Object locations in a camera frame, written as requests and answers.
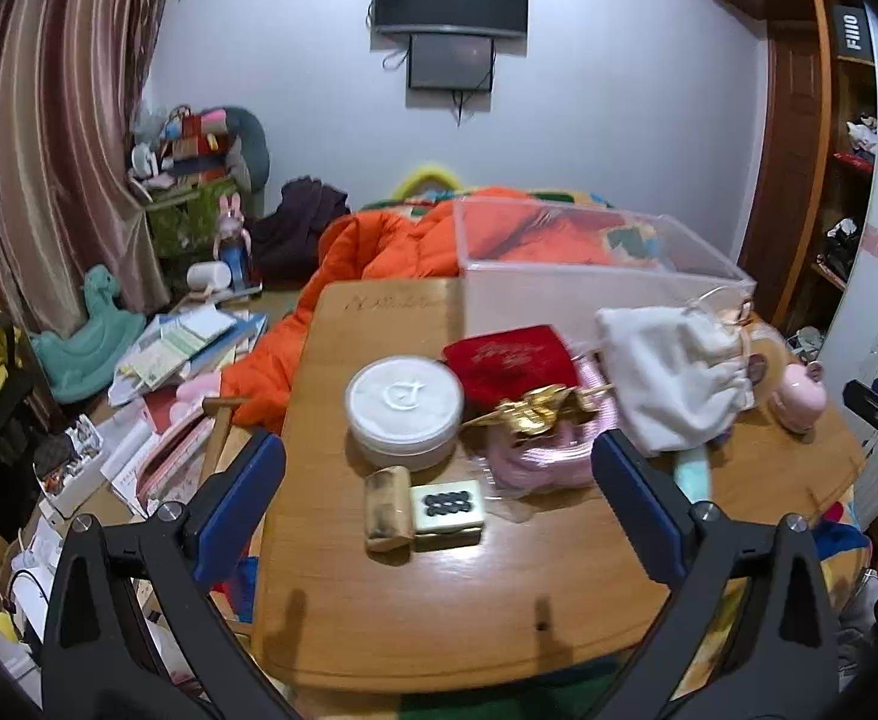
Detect pile of books and papers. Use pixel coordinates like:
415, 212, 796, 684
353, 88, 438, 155
105, 304, 269, 518

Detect striped brown curtain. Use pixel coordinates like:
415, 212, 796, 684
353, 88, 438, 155
0, 0, 189, 331

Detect green patterned box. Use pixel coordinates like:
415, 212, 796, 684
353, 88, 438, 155
145, 176, 239, 260

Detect wooden shelf unit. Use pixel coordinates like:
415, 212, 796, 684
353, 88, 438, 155
685, 0, 878, 338

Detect mahjong tile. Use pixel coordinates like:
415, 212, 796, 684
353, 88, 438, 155
409, 480, 489, 550

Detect yellow curved headboard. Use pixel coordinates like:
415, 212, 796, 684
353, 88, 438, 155
396, 161, 464, 200

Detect white mug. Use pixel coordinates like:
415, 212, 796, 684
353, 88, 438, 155
186, 261, 230, 295

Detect wooden desk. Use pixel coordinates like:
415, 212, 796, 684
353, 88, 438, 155
250, 277, 867, 693

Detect orange down jacket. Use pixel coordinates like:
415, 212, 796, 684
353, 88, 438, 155
220, 187, 635, 436

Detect small black monitor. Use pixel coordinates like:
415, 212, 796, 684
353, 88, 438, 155
407, 31, 496, 91

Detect small wooden block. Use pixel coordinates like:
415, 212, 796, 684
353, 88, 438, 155
364, 467, 415, 554

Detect gold foil pouch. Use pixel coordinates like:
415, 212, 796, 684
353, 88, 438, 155
463, 382, 616, 440

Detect grey plush cushion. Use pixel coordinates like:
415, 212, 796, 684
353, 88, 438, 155
214, 106, 270, 192

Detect pink bunny bottle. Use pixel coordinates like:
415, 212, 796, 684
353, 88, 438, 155
212, 191, 256, 290

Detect wooden door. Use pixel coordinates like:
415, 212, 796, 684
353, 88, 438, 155
739, 19, 834, 327

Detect black item on shelf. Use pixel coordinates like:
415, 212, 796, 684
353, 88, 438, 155
817, 219, 864, 278

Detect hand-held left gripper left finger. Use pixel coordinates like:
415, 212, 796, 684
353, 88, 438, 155
41, 431, 297, 720

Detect round white jar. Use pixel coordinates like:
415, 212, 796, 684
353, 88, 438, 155
345, 358, 465, 472

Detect pink knitted item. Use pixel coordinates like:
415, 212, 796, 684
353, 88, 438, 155
476, 356, 620, 500

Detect white shoes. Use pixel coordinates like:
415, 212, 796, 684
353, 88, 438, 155
787, 326, 830, 361

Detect white cloth pouch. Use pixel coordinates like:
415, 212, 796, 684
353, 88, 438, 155
595, 306, 755, 455

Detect white tray of small items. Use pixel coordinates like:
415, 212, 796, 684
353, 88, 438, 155
34, 420, 106, 518

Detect small pink device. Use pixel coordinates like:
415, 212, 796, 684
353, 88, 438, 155
772, 361, 828, 434

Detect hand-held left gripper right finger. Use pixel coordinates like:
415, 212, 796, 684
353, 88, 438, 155
591, 429, 841, 720

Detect white figurine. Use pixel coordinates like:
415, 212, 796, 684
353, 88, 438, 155
846, 114, 878, 158

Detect red velvet pouch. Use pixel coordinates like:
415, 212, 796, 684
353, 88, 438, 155
443, 325, 581, 421

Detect colourful patchwork blanket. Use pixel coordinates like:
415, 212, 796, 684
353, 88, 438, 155
206, 186, 875, 720

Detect black printed box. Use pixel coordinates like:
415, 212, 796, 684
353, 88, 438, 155
831, 4, 878, 65

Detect clear plastic storage box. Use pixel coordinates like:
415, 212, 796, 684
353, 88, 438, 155
452, 196, 756, 361

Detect teal rocking horse toy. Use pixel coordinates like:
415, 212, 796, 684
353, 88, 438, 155
30, 265, 148, 402

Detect tape roll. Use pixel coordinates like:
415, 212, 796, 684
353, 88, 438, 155
739, 319, 789, 410

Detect dark purple clothing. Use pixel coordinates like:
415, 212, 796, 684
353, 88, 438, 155
248, 176, 351, 290

